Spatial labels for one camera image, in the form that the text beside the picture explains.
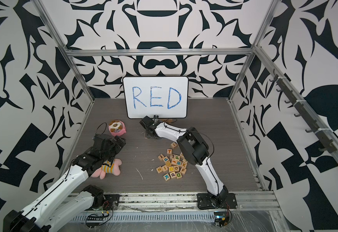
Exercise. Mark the wooden block letter K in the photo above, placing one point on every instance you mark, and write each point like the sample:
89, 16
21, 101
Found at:
167, 177

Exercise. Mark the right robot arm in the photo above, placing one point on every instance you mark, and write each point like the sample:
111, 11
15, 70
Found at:
194, 149

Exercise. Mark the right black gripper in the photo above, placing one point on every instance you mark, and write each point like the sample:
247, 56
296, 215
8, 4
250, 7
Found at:
146, 134

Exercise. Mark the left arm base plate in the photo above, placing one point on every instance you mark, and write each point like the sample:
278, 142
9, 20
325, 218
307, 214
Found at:
106, 202

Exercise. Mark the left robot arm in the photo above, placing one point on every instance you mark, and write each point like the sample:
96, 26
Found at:
48, 213

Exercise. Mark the white dry-erase board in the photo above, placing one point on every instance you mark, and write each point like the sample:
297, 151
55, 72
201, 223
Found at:
166, 97

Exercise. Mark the wooden block letter H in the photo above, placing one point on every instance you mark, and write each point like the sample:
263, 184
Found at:
159, 169

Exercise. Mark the small wooden easel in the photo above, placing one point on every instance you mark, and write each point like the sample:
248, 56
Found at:
168, 121

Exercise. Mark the wooden block letter I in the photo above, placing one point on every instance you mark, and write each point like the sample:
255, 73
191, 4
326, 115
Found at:
164, 168

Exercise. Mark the wooden block letter T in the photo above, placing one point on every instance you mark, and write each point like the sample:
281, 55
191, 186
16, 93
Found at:
174, 145

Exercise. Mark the wooden block letter F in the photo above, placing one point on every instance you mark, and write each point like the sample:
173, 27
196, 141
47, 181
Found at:
183, 171

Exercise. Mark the black wall hook rack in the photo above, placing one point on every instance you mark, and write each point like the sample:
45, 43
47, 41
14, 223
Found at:
302, 107

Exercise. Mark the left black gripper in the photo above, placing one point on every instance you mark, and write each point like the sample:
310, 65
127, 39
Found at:
122, 142

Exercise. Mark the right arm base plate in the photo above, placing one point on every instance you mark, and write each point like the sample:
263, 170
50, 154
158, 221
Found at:
207, 201

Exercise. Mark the wooden block letter D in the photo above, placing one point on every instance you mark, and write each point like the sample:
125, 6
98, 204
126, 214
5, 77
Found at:
178, 175

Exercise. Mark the pink plush toy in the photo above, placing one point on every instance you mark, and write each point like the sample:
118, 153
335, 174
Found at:
108, 168

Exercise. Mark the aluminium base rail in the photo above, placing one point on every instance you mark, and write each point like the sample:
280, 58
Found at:
166, 201

